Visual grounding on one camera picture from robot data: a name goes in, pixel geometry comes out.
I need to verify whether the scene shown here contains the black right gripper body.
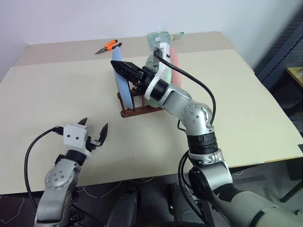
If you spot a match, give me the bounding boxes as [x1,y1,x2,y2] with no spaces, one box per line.
[133,67,156,92]

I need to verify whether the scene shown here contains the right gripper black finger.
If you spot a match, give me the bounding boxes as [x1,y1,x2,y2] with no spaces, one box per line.
[110,60,143,74]
[113,66,141,84]

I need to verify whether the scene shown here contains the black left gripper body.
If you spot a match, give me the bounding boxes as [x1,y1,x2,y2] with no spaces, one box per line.
[85,135,101,152]

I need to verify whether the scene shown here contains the blue plate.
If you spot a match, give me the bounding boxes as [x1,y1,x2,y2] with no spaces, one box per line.
[111,47,134,110]

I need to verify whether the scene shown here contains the brown wooden dish rack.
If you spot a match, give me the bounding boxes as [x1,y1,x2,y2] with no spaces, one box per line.
[116,82,164,118]

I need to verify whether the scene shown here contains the green plate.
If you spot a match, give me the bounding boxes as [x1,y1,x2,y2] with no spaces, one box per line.
[144,53,173,109]

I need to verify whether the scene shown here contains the pink plate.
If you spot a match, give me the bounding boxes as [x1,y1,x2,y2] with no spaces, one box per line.
[169,48,184,87]

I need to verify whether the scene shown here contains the clear plastic package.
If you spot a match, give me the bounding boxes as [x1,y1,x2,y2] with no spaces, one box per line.
[147,31,185,50]

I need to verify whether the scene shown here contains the dark rounded shape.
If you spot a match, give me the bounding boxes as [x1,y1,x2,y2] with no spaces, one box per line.
[166,183,191,227]
[110,186,141,227]

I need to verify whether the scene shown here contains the dark blue pegboard panel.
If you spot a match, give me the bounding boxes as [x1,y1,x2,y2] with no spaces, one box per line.
[254,9,303,117]

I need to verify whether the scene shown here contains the light wooden side table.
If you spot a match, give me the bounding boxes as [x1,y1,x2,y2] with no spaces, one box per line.
[285,67,303,96]

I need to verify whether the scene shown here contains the black metal table leg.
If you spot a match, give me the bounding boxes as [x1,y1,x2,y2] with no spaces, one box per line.
[279,174,303,203]

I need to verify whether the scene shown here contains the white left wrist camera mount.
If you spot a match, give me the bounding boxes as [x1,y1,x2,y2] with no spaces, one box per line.
[62,123,92,158]

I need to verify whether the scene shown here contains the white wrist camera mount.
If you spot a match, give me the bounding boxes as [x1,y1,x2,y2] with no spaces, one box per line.
[62,123,92,158]
[143,42,171,100]

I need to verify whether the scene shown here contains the orange handled pliers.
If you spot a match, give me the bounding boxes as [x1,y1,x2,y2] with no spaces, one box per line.
[95,39,123,56]

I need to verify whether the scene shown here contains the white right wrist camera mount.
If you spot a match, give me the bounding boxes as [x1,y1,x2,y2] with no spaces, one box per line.
[143,42,171,100]

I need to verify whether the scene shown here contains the thin white wire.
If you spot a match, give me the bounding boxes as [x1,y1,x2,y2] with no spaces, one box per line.
[75,177,157,200]

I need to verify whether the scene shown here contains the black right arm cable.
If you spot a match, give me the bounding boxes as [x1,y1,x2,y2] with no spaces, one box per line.
[153,47,217,213]

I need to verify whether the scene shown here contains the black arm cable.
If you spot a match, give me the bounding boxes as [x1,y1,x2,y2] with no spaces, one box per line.
[153,47,217,213]
[25,127,64,210]

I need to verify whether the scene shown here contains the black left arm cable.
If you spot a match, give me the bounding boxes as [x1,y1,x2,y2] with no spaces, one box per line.
[25,127,64,210]

